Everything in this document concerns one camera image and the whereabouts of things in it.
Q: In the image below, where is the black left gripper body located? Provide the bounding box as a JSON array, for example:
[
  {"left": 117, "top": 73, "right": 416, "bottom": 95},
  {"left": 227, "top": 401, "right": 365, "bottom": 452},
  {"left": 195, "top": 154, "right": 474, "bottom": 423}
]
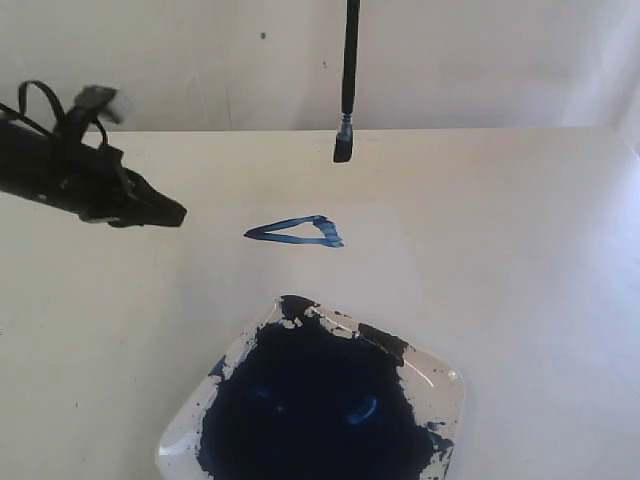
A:
[{"left": 49, "top": 146, "right": 144, "bottom": 228}]

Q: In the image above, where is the black paintbrush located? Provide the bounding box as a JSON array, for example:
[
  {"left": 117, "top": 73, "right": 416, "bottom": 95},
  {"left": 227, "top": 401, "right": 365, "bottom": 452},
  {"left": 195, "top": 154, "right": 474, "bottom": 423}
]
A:
[{"left": 333, "top": 0, "right": 360, "bottom": 163}]

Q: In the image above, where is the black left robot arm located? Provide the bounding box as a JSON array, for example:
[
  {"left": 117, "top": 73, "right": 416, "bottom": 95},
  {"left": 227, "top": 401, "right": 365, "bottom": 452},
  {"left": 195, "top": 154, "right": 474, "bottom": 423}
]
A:
[{"left": 1, "top": 121, "right": 187, "bottom": 228}]

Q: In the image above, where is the white square paint dish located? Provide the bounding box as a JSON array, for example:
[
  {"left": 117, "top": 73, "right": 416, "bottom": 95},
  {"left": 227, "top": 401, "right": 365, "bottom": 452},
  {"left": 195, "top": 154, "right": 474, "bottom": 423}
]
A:
[{"left": 155, "top": 295, "right": 465, "bottom": 479}]

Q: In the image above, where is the white paper sheet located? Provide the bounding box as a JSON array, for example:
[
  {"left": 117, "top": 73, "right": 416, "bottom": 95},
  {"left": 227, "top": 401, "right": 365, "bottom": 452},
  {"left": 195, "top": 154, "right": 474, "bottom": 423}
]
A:
[{"left": 187, "top": 203, "right": 426, "bottom": 346}]

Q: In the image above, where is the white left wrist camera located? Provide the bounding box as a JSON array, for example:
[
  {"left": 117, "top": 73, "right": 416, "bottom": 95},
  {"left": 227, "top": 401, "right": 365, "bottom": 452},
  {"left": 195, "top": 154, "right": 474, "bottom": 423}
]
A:
[{"left": 74, "top": 85, "right": 132, "bottom": 124}]

